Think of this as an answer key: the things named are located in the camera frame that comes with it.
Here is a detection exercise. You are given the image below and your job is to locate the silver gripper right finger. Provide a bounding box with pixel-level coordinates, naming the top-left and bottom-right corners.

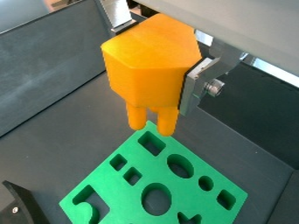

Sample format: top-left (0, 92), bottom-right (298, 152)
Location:
top-left (179, 38), bottom-right (245, 116)

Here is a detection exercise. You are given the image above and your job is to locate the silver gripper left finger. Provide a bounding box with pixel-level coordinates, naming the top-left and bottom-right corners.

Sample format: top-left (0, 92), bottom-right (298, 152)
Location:
top-left (99, 0), bottom-right (138, 36)

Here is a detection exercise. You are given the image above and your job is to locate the orange three prong block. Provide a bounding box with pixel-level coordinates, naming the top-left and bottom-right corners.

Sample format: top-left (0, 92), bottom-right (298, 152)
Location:
top-left (102, 14), bottom-right (202, 136)

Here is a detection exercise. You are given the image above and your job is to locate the green shape sorter board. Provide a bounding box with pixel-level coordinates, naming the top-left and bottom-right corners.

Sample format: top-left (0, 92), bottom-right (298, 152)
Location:
top-left (61, 122), bottom-right (249, 224)

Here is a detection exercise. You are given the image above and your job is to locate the black bracket corner piece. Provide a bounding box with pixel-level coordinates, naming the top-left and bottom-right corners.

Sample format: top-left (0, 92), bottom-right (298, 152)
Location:
top-left (0, 180), bottom-right (51, 224)

